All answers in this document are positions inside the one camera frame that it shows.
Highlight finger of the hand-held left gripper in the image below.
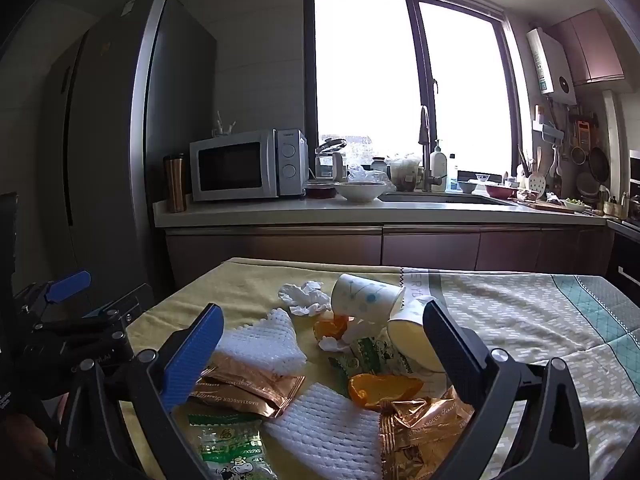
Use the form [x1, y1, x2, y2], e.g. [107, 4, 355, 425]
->
[50, 284, 155, 334]
[15, 270, 93, 322]

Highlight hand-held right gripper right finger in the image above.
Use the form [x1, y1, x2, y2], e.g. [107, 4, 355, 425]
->
[422, 300, 591, 480]

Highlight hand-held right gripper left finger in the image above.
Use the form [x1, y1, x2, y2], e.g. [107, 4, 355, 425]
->
[55, 302, 226, 480]

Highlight plain white paper cup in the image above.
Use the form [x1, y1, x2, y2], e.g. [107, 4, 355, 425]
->
[387, 296, 451, 373]

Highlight white foam fruit net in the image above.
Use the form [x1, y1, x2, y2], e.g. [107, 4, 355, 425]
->
[214, 308, 308, 376]
[263, 382, 383, 480]

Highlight gold foil snack wrapper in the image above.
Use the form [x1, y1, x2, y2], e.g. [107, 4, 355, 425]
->
[377, 390, 476, 480]
[190, 364, 306, 418]

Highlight green and white snack packet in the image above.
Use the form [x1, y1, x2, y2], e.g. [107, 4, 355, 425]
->
[327, 332, 416, 386]
[187, 412, 278, 480]

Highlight boat shaped orange peel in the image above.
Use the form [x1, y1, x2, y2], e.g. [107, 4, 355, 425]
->
[347, 372, 425, 412]

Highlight blue dotted paper cup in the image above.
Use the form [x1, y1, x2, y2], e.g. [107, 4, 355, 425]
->
[331, 273, 406, 322]

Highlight long curled orange peel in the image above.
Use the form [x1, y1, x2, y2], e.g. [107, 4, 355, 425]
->
[313, 312, 349, 343]

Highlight large white tissue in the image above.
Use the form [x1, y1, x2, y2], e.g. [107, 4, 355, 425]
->
[278, 281, 332, 317]

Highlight yellow and teal printed tablecloth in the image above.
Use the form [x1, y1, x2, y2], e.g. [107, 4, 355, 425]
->
[120, 257, 640, 480]

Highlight copper travel tumbler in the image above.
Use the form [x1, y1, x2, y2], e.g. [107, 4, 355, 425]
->
[163, 154, 190, 213]

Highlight silver refrigerator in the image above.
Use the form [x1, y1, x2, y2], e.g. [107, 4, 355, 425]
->
[37, 0, 218, 306]

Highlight brown base cabinets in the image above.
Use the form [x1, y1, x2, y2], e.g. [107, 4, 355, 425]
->
[165, 225, 616, 291]

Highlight wooden cutting board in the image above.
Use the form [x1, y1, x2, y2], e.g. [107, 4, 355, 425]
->
[515, 199, 576, 214]

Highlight white microwave oven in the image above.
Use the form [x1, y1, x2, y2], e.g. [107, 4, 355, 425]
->
[189, 128, 309, 202]

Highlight pale kitchen counter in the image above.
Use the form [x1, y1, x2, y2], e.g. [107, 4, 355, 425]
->
[153, 191, 608, 228]

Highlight large white bowl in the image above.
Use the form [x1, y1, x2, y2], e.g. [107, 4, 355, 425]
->
[334, 181, 387, 204]

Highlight white soap pump bottle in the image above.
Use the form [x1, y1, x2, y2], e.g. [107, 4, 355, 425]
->
[430, 140, 448, 192]

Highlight clear food container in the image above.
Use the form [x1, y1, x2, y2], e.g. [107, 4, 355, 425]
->
[390, 156, 422, 192]

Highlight white perforated spatula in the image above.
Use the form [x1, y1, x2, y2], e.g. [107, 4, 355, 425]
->
[529, 147, 547, 200]

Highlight black built-in oven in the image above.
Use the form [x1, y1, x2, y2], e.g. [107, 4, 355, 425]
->
[607, 217, 640, 306]

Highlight clear plastic bag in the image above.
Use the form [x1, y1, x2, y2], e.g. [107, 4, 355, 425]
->
[347, 163, 391, 184]

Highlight steel kitchen faucet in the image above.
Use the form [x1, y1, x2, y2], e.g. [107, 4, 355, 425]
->
[418, 105, 443, 192]

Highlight glass electric kettle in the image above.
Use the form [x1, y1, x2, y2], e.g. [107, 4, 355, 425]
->
[315, 137, 348, 183]

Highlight hanging black frying pan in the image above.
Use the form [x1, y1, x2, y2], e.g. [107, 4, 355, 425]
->
[587, 146, 611, 181]

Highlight dark framed window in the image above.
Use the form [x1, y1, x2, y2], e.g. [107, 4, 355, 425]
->
[303, 0, 526, 193]

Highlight white water heater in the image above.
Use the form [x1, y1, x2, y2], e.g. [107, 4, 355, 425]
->
[526, 27, 577, 106]

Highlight pink wall cabinet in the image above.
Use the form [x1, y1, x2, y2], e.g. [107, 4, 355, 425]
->
[547, 9, 626, 87]

